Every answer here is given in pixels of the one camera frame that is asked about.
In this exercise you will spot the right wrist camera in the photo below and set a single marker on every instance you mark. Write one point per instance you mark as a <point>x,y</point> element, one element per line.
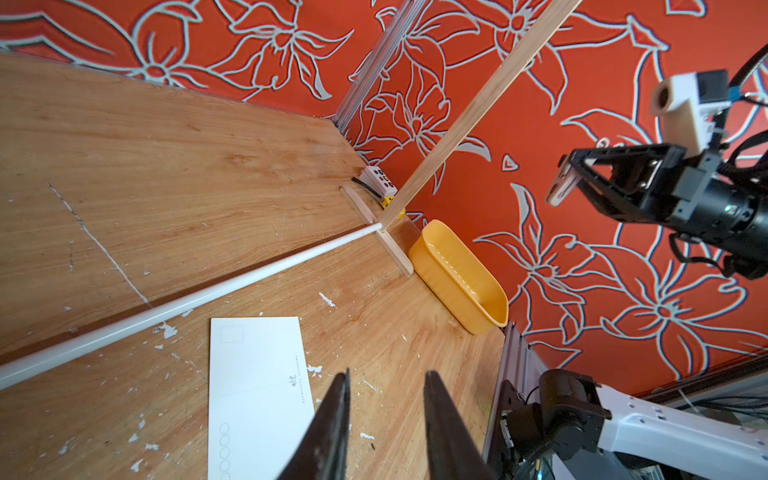
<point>688,106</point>

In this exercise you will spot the white postcard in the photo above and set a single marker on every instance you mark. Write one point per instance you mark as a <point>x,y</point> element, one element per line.
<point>260,402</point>

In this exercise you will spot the pink clothespin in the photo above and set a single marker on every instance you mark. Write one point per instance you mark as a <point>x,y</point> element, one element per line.
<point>565,181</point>

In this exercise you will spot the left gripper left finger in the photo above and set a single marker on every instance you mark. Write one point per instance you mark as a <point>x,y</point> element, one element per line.
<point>322,452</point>

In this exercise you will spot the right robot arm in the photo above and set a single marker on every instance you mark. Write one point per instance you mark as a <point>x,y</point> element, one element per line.
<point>716,213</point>

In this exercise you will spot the white button box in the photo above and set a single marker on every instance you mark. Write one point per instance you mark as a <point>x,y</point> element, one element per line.
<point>375,178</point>

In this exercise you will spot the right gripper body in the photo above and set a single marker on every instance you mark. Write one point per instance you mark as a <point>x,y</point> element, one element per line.
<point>682,191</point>

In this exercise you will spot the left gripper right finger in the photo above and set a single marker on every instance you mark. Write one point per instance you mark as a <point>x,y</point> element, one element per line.
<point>451,451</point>

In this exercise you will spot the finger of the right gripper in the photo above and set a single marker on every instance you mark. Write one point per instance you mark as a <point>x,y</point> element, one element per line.
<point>634,162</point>
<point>615,197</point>

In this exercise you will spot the yellow plastic tray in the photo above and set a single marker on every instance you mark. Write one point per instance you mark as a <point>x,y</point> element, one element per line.
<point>459,279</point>

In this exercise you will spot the wooden string rack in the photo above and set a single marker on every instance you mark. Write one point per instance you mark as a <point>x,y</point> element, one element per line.
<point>544,28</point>

